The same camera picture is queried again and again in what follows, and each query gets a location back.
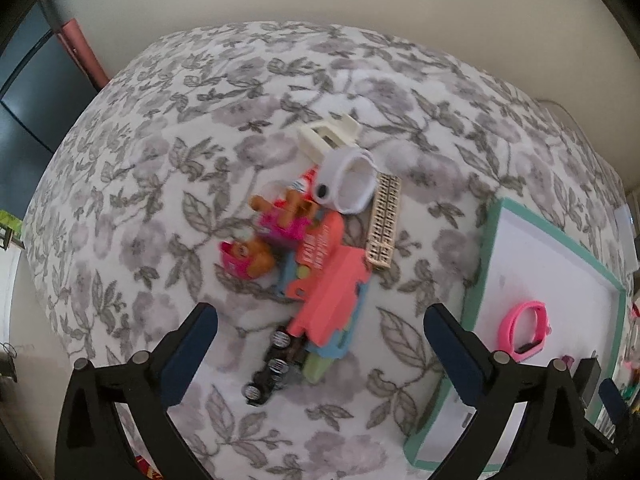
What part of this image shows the black wall charger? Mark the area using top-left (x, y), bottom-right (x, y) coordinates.
top-left (573, 358), bottom-right (601, 408)

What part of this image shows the pink smart watch band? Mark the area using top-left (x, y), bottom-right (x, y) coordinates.
top-left (497, 300), bottom-right (551, 362)

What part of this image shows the black toy car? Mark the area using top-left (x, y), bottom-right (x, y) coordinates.
top-left (242, 325), bottom-right (307, 406)

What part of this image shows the coral blue carrot knife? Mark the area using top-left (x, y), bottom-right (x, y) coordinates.
top-left (283, 245), bottom-right (371, 384)

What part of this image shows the gold patterned lighter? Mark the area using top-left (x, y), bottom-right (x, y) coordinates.
top-left (366, 172), bottom-right (401, 269)

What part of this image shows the brown pink puppy toy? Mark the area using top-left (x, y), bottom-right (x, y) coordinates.
top-left (219, 188), bottom-right (320, 280)

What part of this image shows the orange blue carrot knife toy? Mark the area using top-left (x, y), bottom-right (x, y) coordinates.
top-left (278, 210), bottom-right (344, 301)

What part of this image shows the red white toothpaste tube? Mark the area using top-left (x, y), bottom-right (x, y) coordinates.
top-left (283, 165), bottom-right (319, 203)

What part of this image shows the purple lighter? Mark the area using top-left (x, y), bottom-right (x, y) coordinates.
top-left (561, 356), bottom-right (575, 367)

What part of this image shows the teal white shallow box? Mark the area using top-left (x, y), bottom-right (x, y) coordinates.
top-left (405, 198), bottom-right (627, 479)

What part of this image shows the white power strip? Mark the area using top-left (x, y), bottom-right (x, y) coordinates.
top-left (614, 204), bottom-right (634, 242)

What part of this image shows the floral grey white blanket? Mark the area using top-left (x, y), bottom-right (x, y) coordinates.
top-left (25, 22), bottom-right (624, 479)

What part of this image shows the dark cabinet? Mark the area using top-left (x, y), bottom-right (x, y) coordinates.
top-left (0, 4), bottom-right (96, 219)

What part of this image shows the cream hair claw clip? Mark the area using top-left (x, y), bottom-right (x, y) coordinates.
top-left (297, 114), bottom-right (362, 165)

